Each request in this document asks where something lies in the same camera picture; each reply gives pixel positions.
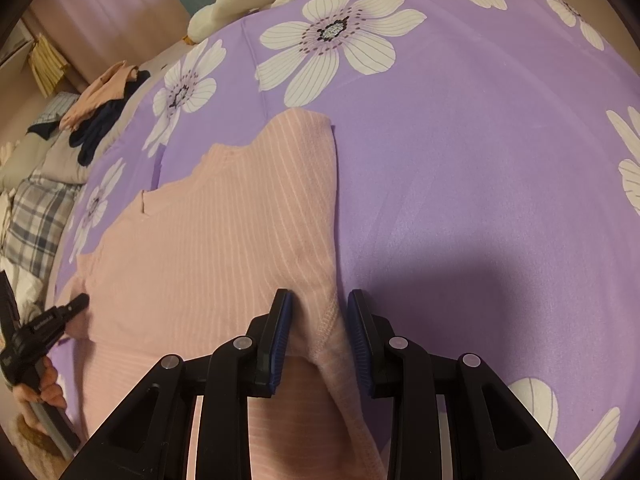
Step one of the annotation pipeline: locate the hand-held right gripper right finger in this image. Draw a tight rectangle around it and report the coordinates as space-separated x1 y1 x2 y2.
347 288 581 480

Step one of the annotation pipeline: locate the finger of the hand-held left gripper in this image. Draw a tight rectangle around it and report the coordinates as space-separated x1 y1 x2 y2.
52 294 91 332

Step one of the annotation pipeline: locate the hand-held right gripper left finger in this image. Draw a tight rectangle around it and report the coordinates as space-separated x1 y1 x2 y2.
60 288 293 480

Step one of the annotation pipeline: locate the pink striped shirt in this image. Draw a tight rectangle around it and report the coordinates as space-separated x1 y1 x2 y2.
52 107 388 480

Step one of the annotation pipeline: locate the person's left forearm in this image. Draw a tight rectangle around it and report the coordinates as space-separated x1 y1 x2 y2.
9 410 57 458

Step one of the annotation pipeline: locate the person's left hand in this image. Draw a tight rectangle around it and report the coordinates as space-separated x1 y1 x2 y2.
12 357 68 432

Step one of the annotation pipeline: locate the plaid pillow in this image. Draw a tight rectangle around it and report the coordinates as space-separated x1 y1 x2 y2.
0 175 83 286

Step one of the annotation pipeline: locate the beige pillow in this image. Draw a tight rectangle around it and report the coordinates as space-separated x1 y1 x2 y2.
0 130 116 192

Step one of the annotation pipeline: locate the navy garment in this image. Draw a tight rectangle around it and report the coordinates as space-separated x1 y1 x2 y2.
27 70 151 168

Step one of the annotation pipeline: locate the purple floral blanket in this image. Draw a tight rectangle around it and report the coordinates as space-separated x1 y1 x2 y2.
47 0 640 480

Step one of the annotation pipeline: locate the light blue striped cloth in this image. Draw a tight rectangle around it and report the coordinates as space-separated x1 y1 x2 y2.
35 91 81 126

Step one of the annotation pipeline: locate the peach garment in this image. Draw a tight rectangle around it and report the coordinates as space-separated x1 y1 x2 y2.
60 60 140 131

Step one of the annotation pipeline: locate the yellow hanging cloth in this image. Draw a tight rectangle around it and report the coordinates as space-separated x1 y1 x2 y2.
27 32 72 99

